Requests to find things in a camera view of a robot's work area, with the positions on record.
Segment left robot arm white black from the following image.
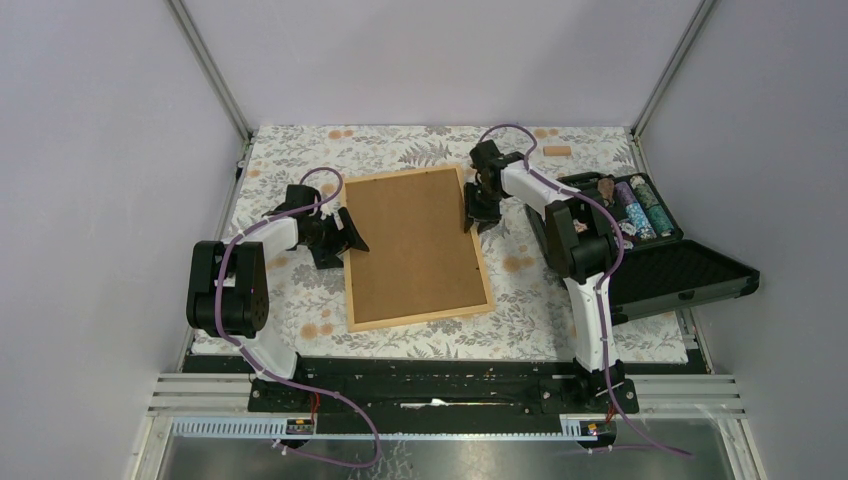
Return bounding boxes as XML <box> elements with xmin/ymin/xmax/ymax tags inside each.
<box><xmin>186</xmin><ymin>184</ymin><xmax>370</xmax><ymax>411</ymax></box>

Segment brown chip stack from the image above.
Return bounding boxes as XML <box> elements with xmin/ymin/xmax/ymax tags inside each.
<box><xmin>597</xmin><ymin>177</ymin><xmax>615</xmax><ymax>207</ymax></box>

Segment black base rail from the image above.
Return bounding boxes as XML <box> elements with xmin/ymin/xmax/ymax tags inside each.
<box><xmin>248</xmin><ymin>357</ymin><xmax>639</xmax><ymax>435</ymax></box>

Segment purple chip stack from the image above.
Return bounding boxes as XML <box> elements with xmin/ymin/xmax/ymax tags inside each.
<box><xmin>614</xmin><ymin>182</ymin><xmax>638</xmax><ymax>207</ymax></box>

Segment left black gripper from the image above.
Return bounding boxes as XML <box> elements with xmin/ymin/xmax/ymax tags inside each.
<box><xmin>303</xmin><ymin>207</ymin><xmax>369</xmax><ymax>269</ymax></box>

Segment grey slotted cable duct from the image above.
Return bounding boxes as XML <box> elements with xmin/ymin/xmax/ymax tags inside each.
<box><xmin>173</xmin><ymin>415</ymin><xmax>601</xmax><ymax>443</ymax></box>

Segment black poker chip case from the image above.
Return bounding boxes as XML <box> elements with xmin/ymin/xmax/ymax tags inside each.
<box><xmin>559</xmin><ymin>172</ymin><xmax>760</xmax><ymax>325</ymax></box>

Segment small wooden block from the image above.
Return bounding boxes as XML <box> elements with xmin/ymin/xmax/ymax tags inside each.
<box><xmin>543</xmin><ymin>145</ymin><xmax>572</xmax><ymax>157</ymax></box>

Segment floral tablecloth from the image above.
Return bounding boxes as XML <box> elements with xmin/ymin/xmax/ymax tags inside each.
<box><xmin>190</xmin><ymin>125</ymin><xmax>690</xmax><ymax>364</ymax></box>

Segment blue chip stack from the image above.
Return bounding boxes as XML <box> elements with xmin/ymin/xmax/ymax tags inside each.
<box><xmin>625</xmin><ymin>202</ymin><xmax>657</xmax><ymax>241</ymax></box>

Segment wooden picture frame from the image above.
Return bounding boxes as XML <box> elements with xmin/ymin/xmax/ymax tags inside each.
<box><xmin>341</xmin><ymin>164</ymin><xmax>497</xmax><ymax>334</ymax></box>

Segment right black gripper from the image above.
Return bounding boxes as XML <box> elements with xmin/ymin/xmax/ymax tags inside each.
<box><xmin>462</xmin><ymin>183</ymin><xmax>503</xmax><ymax>236</ymax></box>

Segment brown frame backing board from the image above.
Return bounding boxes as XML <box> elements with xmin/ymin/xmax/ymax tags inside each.
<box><xmin>345</xmin><ymin>169</ymin><xmax>489</xmax><ymax>326</ymax></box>

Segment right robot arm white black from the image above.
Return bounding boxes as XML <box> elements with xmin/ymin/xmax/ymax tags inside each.
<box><xmin>463</xmin><ymin>140</ymin><xmax>627</xmax><ymax>416</ymax></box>

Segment green chip stack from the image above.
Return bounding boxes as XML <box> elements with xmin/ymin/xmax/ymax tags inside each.
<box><xmin>630</xmin><ymin>175</ymin><xmax>675</xmax><ymax>237</ymax></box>

